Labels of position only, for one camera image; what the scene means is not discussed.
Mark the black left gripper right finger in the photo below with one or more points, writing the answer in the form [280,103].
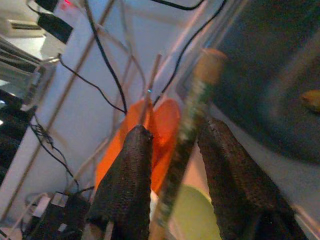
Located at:
[237,180]

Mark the black power strip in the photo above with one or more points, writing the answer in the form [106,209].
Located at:
[62,217]

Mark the flat black power adapter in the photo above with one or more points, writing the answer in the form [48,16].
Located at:
[55,27]

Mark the orange bowl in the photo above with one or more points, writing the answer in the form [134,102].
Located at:
[165,120]

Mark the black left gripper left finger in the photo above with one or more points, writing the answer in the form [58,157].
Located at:
[125,180]

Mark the black electronics box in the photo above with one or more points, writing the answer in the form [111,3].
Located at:
[10,140]

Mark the light green plate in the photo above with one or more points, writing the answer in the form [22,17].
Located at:
[192,215]

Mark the yellow object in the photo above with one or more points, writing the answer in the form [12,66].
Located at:
[311,100]

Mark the steel kitchen sink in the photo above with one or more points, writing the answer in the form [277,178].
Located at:
[262,75]

